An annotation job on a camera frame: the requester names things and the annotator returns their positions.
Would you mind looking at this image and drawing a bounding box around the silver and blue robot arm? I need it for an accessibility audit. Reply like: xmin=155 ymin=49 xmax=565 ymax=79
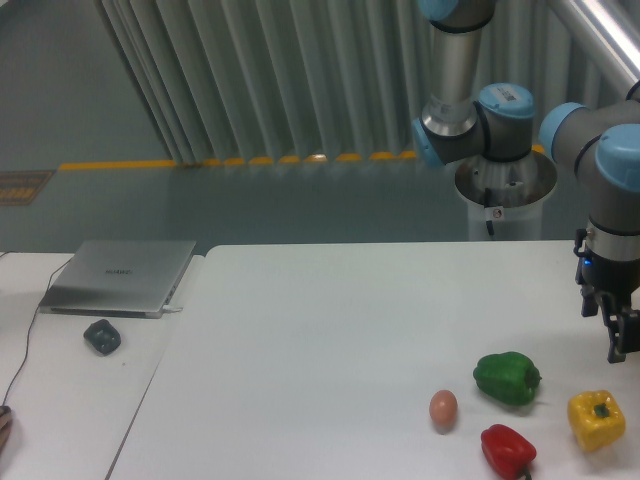
xmin=412 ymin=1 xmax=639 ymax=363

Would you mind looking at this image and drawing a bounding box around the red bell pepper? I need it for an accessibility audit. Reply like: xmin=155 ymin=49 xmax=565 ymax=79
xmin=481 ymin=424 xmax=537 ymax=479

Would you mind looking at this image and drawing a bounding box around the silver laptop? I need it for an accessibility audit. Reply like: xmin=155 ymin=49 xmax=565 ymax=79
xmin=39 ymin=240 xmax=196 ymax=318

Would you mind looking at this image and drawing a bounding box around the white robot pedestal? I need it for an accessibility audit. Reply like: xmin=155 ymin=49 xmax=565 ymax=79
xmin=454 ymin=151 xmax=557 ymax=241

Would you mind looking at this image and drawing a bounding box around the small black object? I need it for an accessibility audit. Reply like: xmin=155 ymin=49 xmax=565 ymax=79
xmin=83 ymin=319 xmax=122 ymax=356

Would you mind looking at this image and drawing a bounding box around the green bell pepper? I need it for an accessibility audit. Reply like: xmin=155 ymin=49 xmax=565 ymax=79
xmin=472 ymin=351 xmax=541 ymax=406

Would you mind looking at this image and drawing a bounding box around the pleated grey curtain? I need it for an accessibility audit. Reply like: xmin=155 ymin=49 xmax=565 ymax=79
xmin=99 ymin=1 xmax=639 ymax=167

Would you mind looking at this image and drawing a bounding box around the white usb dongle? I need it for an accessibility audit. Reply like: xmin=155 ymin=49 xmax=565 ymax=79
xmin=163 ymin=305 xmax=183 ymax=314

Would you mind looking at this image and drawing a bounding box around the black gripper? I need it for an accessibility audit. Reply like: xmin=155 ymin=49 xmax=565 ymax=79
xmin=574 ymin=228 xmax=639 ymax=364

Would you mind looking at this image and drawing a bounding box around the yellow bell pepper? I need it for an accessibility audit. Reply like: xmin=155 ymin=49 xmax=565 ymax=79
xmin=567 ymin=390 xmax=626 ymax=453

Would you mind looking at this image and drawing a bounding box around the brown egg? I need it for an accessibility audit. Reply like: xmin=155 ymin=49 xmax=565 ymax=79
xmin=429 ymin=390 xmax=458 ymax=428

